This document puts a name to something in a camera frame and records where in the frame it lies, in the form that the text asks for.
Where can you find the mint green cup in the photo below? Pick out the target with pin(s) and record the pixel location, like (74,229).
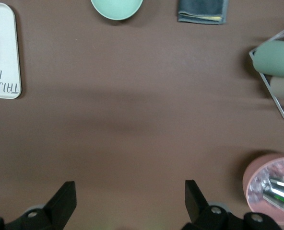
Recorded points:
(276,58)

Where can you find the pink bowl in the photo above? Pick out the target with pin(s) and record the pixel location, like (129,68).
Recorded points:
(254,167)

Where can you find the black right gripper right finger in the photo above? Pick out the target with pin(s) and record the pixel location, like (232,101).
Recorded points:
(199,210)

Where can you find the mint green bowl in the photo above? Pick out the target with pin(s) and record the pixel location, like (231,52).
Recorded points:
(116,8)

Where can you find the shiny metal scoop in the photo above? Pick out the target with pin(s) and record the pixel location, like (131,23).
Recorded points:
(281,194)

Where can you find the folded grey cloth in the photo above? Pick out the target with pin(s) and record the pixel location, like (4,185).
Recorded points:
(202,9)

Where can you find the cream bear print tray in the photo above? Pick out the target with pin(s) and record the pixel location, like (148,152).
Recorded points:
(3,52)

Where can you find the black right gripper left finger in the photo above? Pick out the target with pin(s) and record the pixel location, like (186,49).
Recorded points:
(58,206)

